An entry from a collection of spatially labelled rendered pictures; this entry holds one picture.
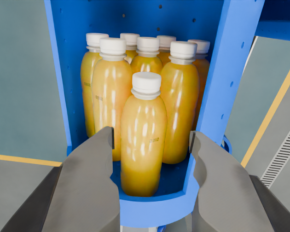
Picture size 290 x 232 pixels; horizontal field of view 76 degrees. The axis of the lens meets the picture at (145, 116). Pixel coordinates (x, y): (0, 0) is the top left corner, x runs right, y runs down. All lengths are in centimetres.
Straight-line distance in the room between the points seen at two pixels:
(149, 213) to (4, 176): 224
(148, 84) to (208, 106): 8
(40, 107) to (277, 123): 203
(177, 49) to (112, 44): 9
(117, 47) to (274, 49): 149
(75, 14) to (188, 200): 35
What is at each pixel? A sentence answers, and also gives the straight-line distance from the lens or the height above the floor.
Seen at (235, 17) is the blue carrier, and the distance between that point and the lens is 21.
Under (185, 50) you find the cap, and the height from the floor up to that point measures 113.
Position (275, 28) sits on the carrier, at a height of 75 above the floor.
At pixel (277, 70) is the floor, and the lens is 176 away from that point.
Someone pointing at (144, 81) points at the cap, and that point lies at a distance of 24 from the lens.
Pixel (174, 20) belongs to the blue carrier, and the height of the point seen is 97.
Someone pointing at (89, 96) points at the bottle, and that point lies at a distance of 36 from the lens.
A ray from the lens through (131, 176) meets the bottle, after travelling 31.
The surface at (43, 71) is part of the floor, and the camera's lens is 164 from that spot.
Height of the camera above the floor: 140
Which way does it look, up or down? 62 degrees down
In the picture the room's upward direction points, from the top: 180 degrees clockwise
